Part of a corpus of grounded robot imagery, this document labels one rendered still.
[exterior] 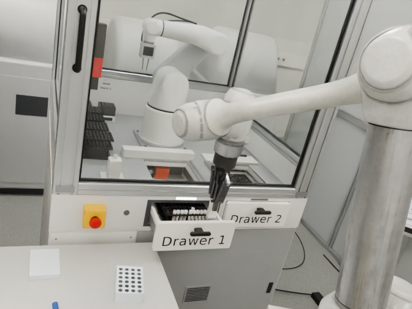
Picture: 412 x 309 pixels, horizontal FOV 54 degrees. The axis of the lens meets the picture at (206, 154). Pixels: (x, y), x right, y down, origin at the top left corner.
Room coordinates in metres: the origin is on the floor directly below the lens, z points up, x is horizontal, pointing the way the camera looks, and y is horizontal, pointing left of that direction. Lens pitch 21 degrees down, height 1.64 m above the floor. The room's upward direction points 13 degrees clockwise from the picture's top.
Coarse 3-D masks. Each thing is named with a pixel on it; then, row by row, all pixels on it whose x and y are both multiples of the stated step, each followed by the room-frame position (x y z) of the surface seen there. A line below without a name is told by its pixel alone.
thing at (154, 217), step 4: (152, 204) 1.30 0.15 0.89; (204, 204) 1.44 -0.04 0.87; (208, 204) 1.41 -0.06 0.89; (152, 208) 1.27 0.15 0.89; (156, 208) 1.38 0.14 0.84; (152, 212) 1.26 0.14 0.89; (156, 212) 1.35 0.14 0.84; (152, 216) 1.25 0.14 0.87; (156, 216) 1.23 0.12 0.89; (160, 216) 1.33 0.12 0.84; (216, 216) 1.33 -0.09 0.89; (148, 220) 1.27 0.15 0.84; (152, 220) 1.24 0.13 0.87; (156, 220) 1.20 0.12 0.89; (160, 220) 1.30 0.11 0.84; (208, 220) 1.38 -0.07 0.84; (152, 224) 1.23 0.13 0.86; (152, 228) 1.22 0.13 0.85
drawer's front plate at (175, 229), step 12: (156, 228) 1.13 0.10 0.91; (168, 228) 1.15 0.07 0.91; (180, 228) 1.16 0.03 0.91; (192, 228) 1.18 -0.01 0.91; (204, 228) 1.20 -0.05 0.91; (216, 228) 1.22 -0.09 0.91; (228, 228) 1.24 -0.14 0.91; (156, 240) 1.13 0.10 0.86; (168, 240) 1.15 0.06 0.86; (180, 240) 1.17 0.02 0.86; (204, 240) 1.21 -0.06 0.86; (216, 240) 1.23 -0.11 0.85; (228, 240) 1.25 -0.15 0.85
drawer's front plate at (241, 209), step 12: (228, 204) 1.39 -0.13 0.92; (240, 204) 1.41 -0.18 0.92; (252, 204) 1.43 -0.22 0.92; (264, 204) 1.45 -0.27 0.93; (276, 204) 1.48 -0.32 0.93; (288, 204) 1.50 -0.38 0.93; (228, 216) 1.39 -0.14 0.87; (240, 216) 1.41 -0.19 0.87; (252, 216) 1.44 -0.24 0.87; (264, 216) 1.46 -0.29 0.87; (276, 216) 1.48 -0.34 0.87
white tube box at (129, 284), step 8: (120, 272) 1.02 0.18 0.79; (128, 272) 1.03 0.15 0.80; (136, 272) 1.03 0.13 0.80; (120, 280) 0.99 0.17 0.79; (128, 280) 0.99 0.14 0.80; (136, 280) 1.00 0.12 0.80; (120, 288) 0.95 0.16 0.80; (128, 288) 0.96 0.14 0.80; (136, 288) 0.96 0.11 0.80; (120, 296) 0.93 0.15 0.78; (128, 296) 0.93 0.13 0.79; (136, 296) 0.94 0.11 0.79
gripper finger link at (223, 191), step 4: (224, 184) 1.13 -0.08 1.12; (220, 188) 1.15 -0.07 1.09; (224, 188) 1.14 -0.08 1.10; (228, 188) 1.15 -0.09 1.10; (220, 192) 1.15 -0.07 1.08; (224, 192) 1.15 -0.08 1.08; (220, 196) 1.15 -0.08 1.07; (224, 196) 1.16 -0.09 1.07; (216, 200) 1.16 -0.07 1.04; (220, 200) 1.16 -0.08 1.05
